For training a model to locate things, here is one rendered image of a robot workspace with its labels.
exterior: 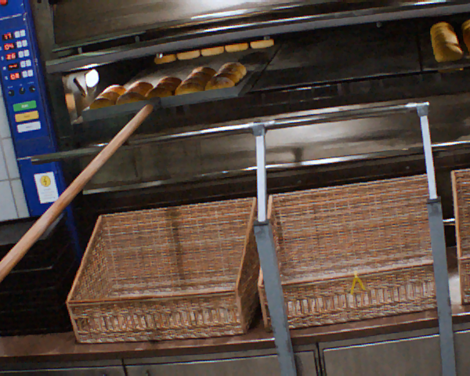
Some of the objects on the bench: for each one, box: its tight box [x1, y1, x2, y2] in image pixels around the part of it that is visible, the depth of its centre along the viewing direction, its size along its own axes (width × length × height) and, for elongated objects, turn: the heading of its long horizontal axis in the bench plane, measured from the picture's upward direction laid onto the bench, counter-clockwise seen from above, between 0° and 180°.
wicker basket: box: [66, 197, 260, 345], centre depth 326 cm, size 49×56×28 cm
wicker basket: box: [256, 174, 438, 331], centre depth 314 cm, size 49×56×28 cm
